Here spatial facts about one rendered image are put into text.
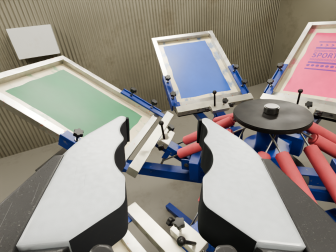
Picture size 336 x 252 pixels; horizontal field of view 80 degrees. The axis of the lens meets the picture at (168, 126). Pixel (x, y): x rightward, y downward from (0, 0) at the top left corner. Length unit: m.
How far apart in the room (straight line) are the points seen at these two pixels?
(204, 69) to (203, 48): 0.26
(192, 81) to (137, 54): 2.15
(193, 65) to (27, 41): 2.28
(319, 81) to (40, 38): 3.11
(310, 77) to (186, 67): 0.91
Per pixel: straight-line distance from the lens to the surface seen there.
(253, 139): 1.09
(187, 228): 0.79
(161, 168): 1.24
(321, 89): 1.72
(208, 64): 1.85
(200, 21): 4.22
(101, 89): 1.45
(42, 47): 3.34
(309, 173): 1.17
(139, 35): 3.71
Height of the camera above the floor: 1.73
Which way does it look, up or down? 29 degrees down
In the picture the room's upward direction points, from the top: 7 degrees counter-clockwise
